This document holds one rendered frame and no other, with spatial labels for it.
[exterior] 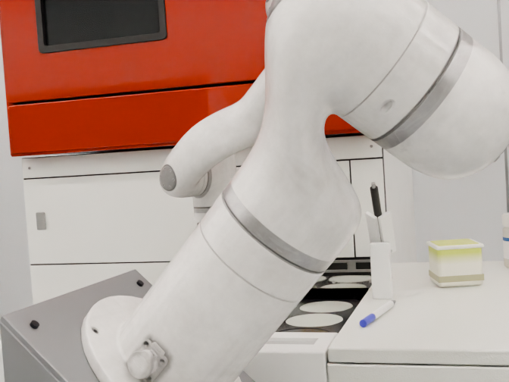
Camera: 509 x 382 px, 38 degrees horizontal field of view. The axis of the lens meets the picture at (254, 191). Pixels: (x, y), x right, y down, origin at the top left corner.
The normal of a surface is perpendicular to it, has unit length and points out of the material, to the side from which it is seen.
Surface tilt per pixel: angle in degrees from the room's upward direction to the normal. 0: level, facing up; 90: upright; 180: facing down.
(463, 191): 90
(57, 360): 42
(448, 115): 108
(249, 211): 78
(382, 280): 90
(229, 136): 69
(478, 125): 104
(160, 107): 90
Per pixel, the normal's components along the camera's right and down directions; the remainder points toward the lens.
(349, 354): -0.29, 0.07
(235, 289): -0.13, 0.25
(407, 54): 0.12, 0.11
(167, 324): -0.51, -0.10
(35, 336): 0.58, -0.76
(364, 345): -0.07, -1.00
